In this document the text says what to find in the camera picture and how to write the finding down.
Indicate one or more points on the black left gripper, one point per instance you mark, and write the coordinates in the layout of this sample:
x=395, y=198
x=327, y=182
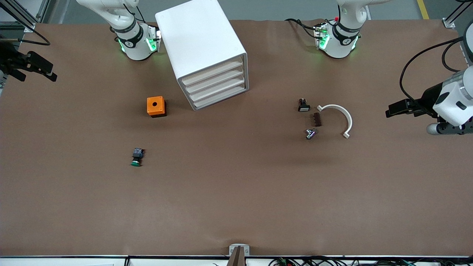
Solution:
x=428, y=96

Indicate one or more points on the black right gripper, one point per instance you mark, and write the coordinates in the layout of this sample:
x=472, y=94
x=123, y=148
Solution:
x=11, y=60

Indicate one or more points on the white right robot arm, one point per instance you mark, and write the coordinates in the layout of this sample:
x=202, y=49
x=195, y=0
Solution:
x=135, y=44

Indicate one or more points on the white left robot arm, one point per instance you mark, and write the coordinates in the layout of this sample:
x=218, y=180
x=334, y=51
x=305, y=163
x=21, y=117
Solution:
x=342, y=40

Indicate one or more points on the green push button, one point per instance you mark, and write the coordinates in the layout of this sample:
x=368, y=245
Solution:
x=136, y=155

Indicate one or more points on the brown terminal block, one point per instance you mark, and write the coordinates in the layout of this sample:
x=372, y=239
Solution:
x=317, y=119

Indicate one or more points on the chrome pipe fitting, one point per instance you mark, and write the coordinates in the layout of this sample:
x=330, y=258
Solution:
x=310, y=133

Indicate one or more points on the orange box with hole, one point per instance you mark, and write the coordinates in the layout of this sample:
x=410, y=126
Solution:
x=155, y=105

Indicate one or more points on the aluminium frame profile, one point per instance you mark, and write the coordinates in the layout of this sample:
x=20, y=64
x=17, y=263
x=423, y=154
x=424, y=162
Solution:
x=449, y=23
x=29, y=26

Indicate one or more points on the white curved bracket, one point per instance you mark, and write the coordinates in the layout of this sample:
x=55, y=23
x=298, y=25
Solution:
x=334, y=107

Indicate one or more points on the black switch with white face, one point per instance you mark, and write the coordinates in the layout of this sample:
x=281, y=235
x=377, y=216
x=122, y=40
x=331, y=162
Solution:
x=303, y=108

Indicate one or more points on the white table edge rail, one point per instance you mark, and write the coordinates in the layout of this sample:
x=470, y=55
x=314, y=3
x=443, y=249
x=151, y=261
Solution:
x=74, y=261

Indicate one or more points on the grey metal mount bracket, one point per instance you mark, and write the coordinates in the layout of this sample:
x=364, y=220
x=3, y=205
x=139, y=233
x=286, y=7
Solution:
x=231, y=250

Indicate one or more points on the brown wooden post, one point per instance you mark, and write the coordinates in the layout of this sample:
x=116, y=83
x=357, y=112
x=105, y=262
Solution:
x=238, y=258

